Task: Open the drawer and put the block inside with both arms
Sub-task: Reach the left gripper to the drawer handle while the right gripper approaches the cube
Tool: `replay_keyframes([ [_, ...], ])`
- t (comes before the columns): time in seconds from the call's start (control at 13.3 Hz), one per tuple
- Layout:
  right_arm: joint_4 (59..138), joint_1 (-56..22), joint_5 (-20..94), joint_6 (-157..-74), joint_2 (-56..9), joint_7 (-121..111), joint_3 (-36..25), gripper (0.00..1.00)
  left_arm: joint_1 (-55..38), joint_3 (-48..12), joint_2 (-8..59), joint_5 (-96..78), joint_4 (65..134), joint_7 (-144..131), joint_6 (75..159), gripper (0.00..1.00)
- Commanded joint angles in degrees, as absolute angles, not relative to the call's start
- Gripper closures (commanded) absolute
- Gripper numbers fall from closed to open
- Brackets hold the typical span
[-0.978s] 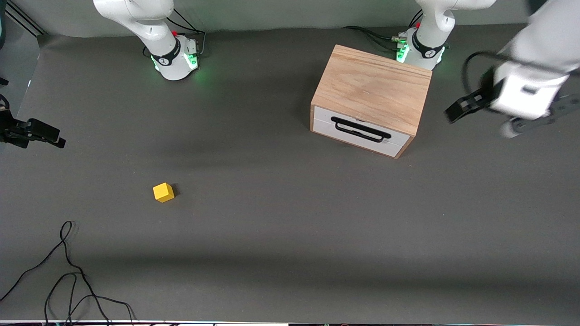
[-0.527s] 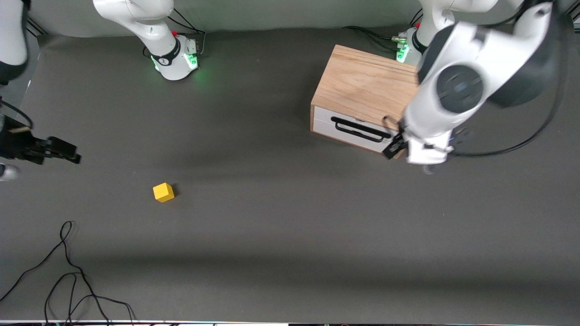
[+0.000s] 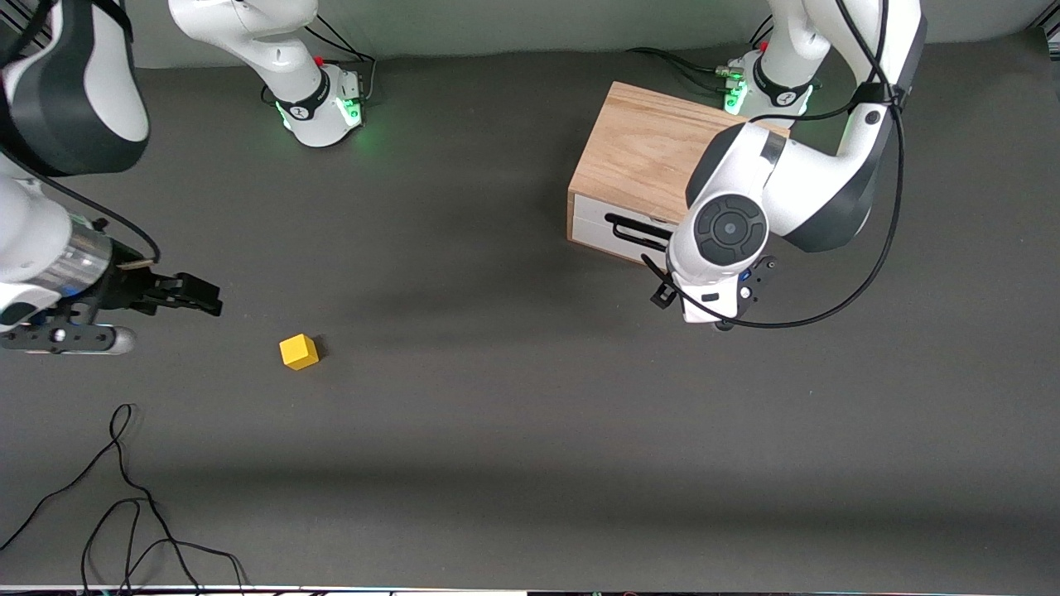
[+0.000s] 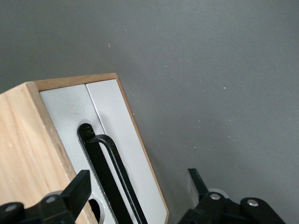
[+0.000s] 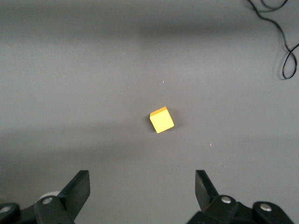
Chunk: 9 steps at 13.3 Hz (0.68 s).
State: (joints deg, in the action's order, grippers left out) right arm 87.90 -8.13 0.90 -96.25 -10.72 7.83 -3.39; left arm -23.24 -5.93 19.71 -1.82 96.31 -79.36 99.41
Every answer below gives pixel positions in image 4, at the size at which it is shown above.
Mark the light wooden drawer cabinet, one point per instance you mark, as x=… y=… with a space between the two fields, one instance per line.
x=21 y=140

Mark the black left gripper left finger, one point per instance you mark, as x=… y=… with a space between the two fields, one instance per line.
x=58 y=210

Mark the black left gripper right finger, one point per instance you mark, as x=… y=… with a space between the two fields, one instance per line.
x=217 y=210

